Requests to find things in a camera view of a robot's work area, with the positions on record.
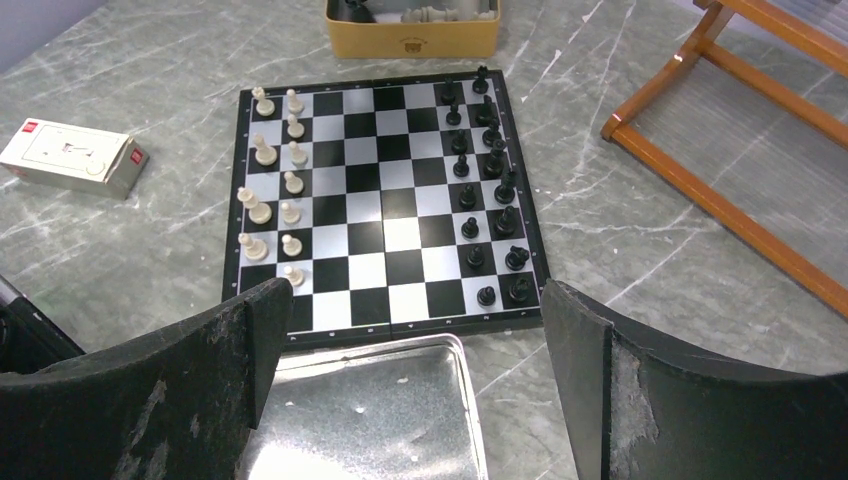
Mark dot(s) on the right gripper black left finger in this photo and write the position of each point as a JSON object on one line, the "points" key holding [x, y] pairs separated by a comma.
{"points": [[177, 403]]}

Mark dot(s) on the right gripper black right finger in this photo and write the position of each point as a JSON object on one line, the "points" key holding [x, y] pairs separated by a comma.
{"points": [[642, 404]]}

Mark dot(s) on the white chess piece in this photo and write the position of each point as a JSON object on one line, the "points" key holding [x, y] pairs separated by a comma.
{"points": [[293, 184], [290, 213], [294, 275], [299, 157], [293, 102]]}

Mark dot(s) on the white chess piece eleventh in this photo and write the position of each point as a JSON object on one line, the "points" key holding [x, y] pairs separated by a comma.
{"points": [[254, 249]]}

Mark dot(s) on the white chess piece twelfth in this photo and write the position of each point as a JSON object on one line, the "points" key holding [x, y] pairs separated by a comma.
{"points": [[291, 246]]}

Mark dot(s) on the white chess rook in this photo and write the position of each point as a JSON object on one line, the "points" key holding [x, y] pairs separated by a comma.
{"points": [[263, 105]]}

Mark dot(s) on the gold tin of white pieces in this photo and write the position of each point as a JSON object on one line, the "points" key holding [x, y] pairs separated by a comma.
{"points": [[413, 29]]}

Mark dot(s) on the orange wooden rack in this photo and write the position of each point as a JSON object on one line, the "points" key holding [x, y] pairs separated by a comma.
{"points": [[748, 119]]}

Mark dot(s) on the silver metal tin lid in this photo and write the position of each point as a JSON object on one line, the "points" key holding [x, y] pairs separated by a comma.
{"points": [[403, 409]]}

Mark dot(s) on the small white card box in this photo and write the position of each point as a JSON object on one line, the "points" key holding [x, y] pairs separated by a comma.
{"points": [[76, 158]]}

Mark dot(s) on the black white chessboard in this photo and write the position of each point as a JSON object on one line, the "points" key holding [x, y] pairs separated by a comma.
{"points": [[417, 215]]}

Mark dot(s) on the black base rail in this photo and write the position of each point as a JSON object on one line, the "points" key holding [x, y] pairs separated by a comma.
{"points": [[30, 341]]}

